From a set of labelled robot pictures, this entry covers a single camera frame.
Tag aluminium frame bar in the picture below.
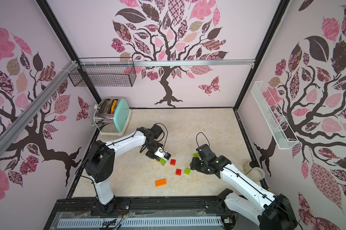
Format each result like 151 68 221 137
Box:
0 60 77 157
81 59 255 67

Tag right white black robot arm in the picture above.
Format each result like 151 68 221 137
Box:
190 144 299 230

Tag white wire shelf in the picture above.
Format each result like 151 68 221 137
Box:
251 81 299 150

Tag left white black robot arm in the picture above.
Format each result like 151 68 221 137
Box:
84 124 171 214

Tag clear plastic measuring cup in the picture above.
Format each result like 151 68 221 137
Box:
243 161 265 182

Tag aluminium frame bar back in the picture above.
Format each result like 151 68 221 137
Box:
81 59 255 67

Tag black wire basket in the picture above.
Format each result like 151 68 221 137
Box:
68 57 137 87

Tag red lego brick lower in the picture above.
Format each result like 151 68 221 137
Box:
175 169 182 176

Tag orange long lego brick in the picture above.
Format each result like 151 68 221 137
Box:
155 178 167 187

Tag white slotted cable duct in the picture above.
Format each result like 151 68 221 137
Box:
56 216 223 230

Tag aluminium frame bar left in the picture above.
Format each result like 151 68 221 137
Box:
0 60 77 157

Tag long green lego brick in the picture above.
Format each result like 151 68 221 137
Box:
159 158 166 166

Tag red lego brick upper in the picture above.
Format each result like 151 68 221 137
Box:
170 159 176 166

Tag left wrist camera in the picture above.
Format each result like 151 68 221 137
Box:
154 147 171 161

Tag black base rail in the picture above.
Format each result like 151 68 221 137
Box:
45 189 244 230

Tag red lego brick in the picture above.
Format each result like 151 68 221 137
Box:
175 169 182 176
170 159 176 166

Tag mint green toaster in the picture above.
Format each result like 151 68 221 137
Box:
93 97 132 136

